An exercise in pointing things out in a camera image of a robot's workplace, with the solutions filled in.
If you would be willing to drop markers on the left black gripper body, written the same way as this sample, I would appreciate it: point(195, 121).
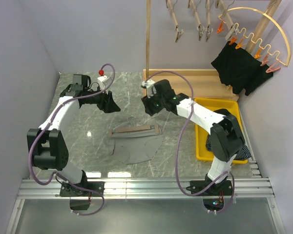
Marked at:
point(99, 100)

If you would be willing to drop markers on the orange clothespin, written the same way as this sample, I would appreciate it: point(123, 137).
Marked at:
point(233, 40)
point(259, 53)
point(221, 27)
point(241, 43)

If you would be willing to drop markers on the gold semicircle clip hanger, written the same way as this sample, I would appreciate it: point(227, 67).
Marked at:
point(253, 39)

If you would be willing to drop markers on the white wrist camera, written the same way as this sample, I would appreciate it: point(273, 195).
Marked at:
point(103, 80)
point(149, 86)

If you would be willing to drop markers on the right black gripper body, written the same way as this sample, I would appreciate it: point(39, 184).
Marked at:
point(154, 105)

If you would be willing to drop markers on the yellow plastic tray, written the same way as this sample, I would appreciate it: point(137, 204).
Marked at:
point(202, 154)

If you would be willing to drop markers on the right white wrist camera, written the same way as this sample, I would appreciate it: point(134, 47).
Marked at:
point(149, 86)

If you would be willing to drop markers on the pink clothespin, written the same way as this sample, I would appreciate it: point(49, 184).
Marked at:
point(265, 60)
point(274, 67)

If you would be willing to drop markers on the wooden drying rack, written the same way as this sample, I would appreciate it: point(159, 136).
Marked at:
point(203, 81)

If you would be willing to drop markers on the striped navy underwear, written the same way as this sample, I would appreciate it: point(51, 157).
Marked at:
point(243, 153)

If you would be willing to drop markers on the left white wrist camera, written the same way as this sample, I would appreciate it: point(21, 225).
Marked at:
point(103, 80)

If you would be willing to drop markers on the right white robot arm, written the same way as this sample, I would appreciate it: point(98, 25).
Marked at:
point(225, 133)

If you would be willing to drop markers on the aluminium mounting rail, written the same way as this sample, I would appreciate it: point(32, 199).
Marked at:
point(148, 206)

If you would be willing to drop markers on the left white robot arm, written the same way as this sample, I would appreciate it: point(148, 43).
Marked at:
point(46, 145)

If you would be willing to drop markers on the black hanging underwear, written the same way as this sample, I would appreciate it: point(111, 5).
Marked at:
point(240, 70)

